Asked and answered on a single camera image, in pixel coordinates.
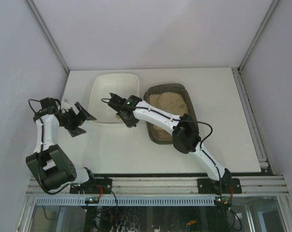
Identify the brown translucent litter box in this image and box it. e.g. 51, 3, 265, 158
143, 83, 197, 145

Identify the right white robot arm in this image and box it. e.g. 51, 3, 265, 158
109, 95, 231, 193

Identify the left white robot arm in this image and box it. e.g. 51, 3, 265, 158
26, 97, 96, 195

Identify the white plastic waste tray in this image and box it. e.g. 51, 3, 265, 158
87, 73, 140, 125

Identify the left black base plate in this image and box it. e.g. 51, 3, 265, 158
70, 177, 112, 195

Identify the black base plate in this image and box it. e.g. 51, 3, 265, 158
70, 177, 112, 195
197, 178, 242, 195

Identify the aluminium mounting rail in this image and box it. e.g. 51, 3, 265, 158
26, 175, 289, 195

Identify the grey slotted cable duct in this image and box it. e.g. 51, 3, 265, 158
35, 196, 216, 206

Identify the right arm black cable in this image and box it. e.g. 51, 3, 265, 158
101, 97, 223, 196

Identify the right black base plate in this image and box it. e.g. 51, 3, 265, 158
197, 178, 242, 195

